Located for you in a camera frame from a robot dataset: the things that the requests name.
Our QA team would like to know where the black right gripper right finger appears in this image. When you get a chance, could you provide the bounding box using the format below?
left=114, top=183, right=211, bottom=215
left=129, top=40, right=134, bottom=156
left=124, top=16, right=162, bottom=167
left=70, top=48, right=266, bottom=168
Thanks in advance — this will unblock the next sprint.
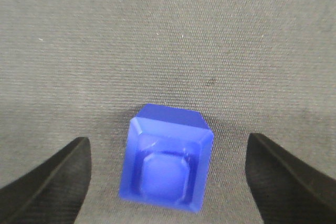
left=245, top=133, right=335, bottom=223

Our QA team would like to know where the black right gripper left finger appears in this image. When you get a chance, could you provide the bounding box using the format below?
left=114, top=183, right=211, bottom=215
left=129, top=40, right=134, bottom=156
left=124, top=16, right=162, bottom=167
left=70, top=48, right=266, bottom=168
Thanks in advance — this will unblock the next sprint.
left=1, top=137, right=92, bottom=223

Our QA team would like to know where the small blue plastic container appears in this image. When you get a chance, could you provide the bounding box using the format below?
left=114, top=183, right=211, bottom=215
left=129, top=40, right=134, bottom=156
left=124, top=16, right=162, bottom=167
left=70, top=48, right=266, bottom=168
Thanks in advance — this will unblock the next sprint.
left=119, top=103, right=214, bottom=212

